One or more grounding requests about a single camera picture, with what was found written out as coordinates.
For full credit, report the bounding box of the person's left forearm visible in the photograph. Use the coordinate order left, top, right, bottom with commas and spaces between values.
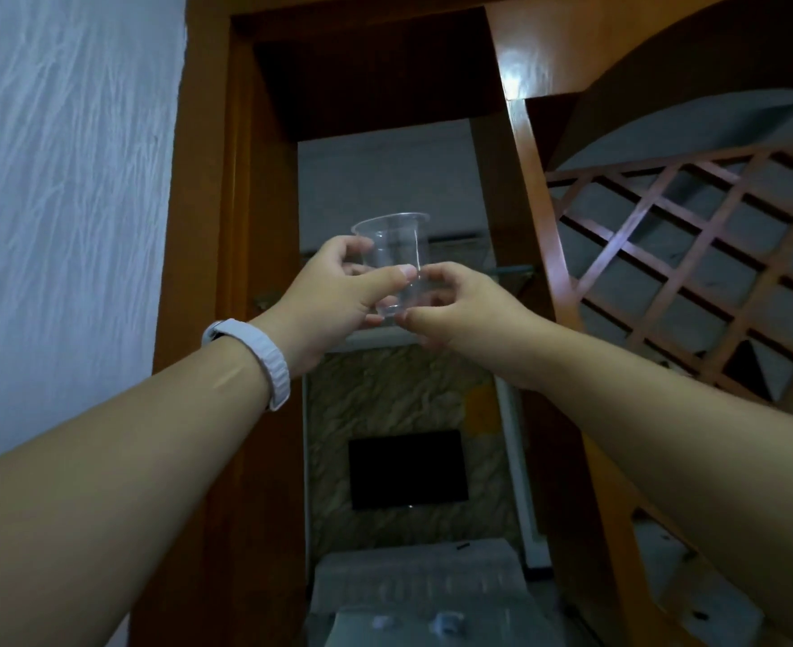
0, 332, 274, 647

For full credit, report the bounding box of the person's right forearm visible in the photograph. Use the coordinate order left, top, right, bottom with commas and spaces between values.
522, 320, 793, 647

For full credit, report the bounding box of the person's right hand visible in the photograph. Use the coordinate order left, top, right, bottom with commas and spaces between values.
395, 261, 554, 392

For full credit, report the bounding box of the person's left hand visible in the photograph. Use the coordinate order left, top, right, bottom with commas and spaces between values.
251, 235, 418, 378

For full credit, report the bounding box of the white wristband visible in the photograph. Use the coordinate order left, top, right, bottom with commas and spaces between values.
201, 318, 292, 413

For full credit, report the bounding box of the brown wooden lattice partition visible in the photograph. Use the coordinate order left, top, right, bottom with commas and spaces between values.
484, 0, 793, 647

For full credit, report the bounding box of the clear plastic cup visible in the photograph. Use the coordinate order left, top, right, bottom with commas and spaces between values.
351, 212, 432, 321

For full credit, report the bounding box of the black wall television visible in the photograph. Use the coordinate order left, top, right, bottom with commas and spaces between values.
348, 429, 470, 512

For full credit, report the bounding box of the brown wooden door frame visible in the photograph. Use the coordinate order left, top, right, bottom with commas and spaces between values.
130, 0, 505, 647

